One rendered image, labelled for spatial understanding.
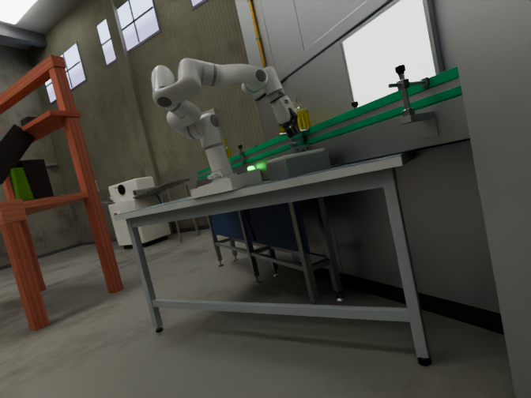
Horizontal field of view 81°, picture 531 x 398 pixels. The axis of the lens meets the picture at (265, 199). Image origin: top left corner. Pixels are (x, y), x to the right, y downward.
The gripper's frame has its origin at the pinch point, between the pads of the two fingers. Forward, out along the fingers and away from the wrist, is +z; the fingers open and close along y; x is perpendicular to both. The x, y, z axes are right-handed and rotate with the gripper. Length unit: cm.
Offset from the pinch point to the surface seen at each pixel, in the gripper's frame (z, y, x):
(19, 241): -15, 184, 148
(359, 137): 13.5, -20.7, -13.8
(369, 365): 89, -26, 29
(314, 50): -31, 17, -44
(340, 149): 15.8, -8.2, -12.8
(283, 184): 15.9, -9.8, 20.6
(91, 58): -334, 687, -40
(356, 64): -14.1, -9.0, -39.7
